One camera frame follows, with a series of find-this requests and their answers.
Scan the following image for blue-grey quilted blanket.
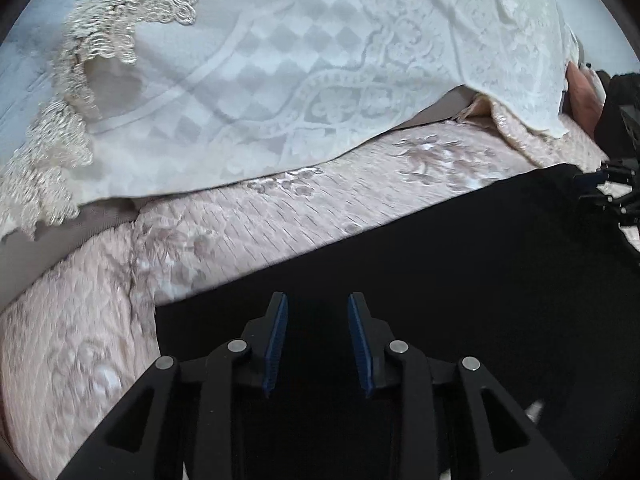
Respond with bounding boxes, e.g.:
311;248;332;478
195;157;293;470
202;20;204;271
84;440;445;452
0;0;151;161

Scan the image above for pink quilted bedspread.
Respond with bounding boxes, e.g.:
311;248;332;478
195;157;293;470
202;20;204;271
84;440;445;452
0;105;616;466

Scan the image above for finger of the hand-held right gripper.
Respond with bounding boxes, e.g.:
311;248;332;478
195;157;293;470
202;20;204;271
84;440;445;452
597;159;640;186
572;174;640;226

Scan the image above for pink pillow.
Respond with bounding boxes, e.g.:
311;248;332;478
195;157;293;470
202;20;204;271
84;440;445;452
565;62;607;133

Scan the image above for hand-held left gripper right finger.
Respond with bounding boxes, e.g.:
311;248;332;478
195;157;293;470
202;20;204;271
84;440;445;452
347;291;576;480

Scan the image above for cream lace bed cover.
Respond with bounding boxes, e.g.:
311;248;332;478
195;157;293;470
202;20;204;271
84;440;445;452
0;0;581;241

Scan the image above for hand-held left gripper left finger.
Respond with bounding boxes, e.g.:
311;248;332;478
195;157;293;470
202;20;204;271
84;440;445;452
55;291;290;480

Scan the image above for black pants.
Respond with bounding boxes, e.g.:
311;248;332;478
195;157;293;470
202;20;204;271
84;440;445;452
152;162;640;480

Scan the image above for tan satin bedspread edging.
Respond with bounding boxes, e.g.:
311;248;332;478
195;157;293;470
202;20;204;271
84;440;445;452
460;97;608;171

